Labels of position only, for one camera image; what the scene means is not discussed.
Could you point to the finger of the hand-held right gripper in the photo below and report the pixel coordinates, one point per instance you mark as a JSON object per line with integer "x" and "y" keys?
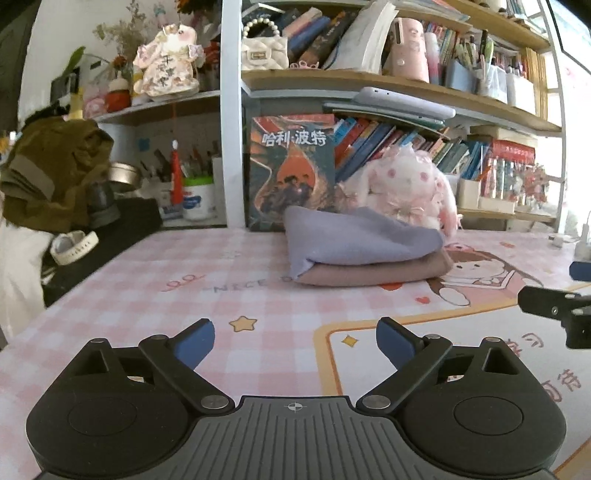
{"x": 581, "y": 270}
{"x": 554, "y": 302}

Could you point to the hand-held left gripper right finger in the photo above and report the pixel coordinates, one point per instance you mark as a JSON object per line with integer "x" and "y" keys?
{"x": 392, "y": 341}

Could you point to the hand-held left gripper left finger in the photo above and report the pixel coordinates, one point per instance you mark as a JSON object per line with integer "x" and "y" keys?
{"x": 196, "y": 344}

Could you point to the lavender cloth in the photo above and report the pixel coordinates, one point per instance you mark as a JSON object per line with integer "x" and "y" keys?
{"x": 360, "y": 240}

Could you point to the pink checkered table mat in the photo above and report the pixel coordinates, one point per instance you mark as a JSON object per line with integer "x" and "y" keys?
{"x": 161, "y": 300}

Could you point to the pink folded cloth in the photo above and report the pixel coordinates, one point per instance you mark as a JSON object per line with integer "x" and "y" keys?
{"x": 383, "y": 272}

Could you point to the row of colourful figurines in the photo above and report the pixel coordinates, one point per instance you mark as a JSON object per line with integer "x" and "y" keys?
{"x": 512, "y": 182}

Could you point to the black bag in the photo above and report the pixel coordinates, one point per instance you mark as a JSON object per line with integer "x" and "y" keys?
{"x": 124, "y": 226}

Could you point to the red box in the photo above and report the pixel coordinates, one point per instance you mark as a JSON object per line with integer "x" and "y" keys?
{"x": 512, "y": 150}

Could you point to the white jar with green lid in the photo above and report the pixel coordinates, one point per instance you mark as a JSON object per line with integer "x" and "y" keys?
{"x": 198, "y": 201}

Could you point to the white wristwatch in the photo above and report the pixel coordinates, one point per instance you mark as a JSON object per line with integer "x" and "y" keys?
{"x": 69, "y": 249}

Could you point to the pink spotted plush rabbit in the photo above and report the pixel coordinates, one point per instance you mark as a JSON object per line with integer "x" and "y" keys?
{"x": 406, "y": 180}

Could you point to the red bottle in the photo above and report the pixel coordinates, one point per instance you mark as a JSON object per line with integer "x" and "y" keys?
{"x": 176, "y": 175}

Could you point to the dark illustrated book box set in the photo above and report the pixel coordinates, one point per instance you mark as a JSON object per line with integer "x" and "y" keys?
{"x": 286, "y": 184}

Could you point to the metal bowl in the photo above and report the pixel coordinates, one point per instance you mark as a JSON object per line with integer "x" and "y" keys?
{"x": 122, "y": 175}

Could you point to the white pen storage box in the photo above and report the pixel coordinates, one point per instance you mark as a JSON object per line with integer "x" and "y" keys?
{"x": 519, "y": 92}

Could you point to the white cloth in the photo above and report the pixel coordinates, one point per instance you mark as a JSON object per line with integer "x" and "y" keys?
{"x": 18, "y": 277}

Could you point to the row of colourful books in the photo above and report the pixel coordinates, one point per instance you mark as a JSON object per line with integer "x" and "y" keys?
{"x": 369, "y": 138}

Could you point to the white wooden bookshelf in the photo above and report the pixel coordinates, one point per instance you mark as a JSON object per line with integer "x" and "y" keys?
{"x": 231, "y": 138}

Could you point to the olive green cloth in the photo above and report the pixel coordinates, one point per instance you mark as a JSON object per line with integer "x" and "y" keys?
{"x": 51, "y": 161}

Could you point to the stack of grey tablets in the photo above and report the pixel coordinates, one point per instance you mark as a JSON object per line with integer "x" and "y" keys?
{"x": 392, "y": 104}

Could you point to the small red white doll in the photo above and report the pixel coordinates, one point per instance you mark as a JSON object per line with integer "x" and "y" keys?
{"x": 119, "y": 94}

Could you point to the row of thin upright books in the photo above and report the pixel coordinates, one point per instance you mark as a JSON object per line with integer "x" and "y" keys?
{"x": 445, "y": 46}

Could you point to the floral dressed plush doll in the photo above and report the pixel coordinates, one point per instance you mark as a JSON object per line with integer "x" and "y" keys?
{"x": 166, "y": 69}

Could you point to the pink cylindrical case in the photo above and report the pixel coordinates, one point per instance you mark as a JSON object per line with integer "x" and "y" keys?
{"x": 411, "y": 50}

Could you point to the white open book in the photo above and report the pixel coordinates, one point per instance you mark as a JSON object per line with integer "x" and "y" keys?
{"x": 369, "y": 41}

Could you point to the dried flower bouquet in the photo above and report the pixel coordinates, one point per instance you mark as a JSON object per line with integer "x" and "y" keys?
{"x": 127, "y": 41}

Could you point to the pile of dark books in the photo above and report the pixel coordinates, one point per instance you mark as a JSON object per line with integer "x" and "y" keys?
{"x": 318, "y": 37}

